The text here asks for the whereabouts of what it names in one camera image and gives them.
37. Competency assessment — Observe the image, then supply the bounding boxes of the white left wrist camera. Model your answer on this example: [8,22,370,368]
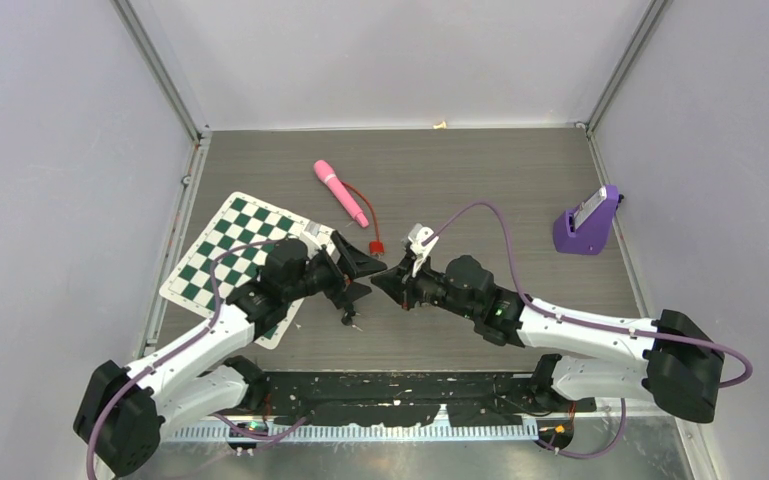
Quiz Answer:
[298,221,335,258]

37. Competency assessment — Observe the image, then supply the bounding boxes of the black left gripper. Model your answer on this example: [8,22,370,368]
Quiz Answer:
[284,232,386,308]

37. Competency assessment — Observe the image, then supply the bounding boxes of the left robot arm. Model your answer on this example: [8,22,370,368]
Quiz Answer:
[73,232,387,479]

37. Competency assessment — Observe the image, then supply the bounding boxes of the red cable padlock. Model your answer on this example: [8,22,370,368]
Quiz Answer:
[343,182,385,257]

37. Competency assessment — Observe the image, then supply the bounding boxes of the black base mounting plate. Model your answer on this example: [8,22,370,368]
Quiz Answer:
[267,371,595,427]

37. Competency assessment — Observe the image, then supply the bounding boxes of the black headed keys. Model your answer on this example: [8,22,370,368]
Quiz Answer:
[341,304,359,328]

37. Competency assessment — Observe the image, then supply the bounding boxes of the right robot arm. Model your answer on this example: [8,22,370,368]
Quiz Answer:
[371,255,724,424]

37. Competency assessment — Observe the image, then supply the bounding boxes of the green white chessboard mat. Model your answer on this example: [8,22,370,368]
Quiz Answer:
[159,192,313,318]

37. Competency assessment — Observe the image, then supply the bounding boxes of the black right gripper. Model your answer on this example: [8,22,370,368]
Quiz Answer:
[372,252,478,320]

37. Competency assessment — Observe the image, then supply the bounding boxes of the pink toy microphone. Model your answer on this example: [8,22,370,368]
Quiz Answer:
[313,160,370,228]

